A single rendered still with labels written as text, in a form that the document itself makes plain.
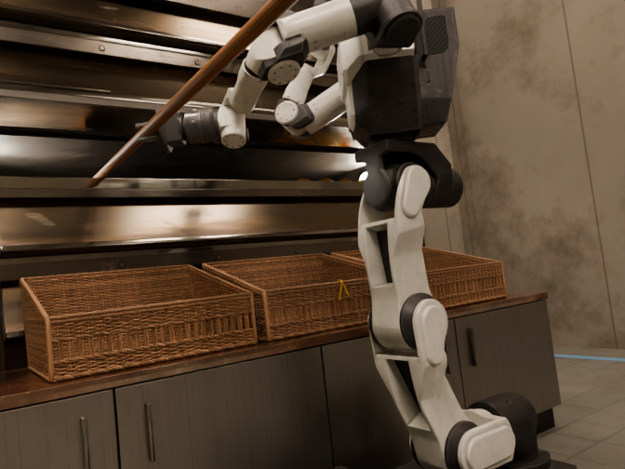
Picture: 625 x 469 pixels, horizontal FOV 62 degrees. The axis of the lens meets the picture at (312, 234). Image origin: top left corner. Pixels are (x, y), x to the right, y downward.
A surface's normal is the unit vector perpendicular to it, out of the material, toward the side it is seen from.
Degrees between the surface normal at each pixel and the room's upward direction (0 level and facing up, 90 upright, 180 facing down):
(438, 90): 92
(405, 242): 114
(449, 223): 90
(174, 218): 70
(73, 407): 90
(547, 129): 90
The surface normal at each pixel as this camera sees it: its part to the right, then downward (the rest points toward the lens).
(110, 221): 0.48, -0.46
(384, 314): -0.83, -0.09
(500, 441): 0.55, -0.13
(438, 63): -0.02, -0.07
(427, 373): 0.52, 0.30
